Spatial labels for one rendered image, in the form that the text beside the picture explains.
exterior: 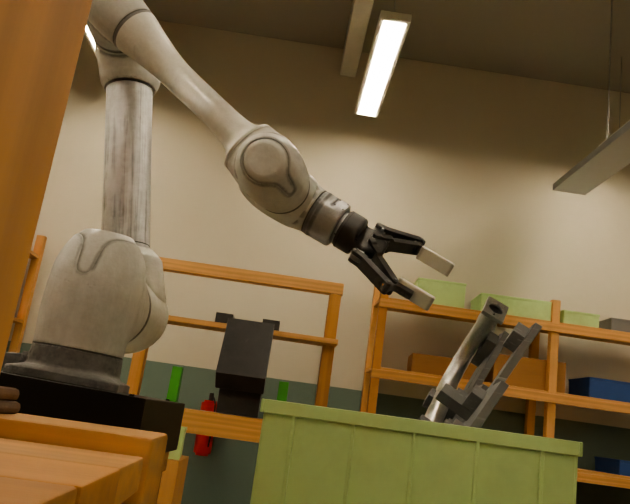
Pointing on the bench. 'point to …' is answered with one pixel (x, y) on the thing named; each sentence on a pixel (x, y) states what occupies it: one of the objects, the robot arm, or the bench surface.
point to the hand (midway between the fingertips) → (436, 283)
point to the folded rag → (3, 402)
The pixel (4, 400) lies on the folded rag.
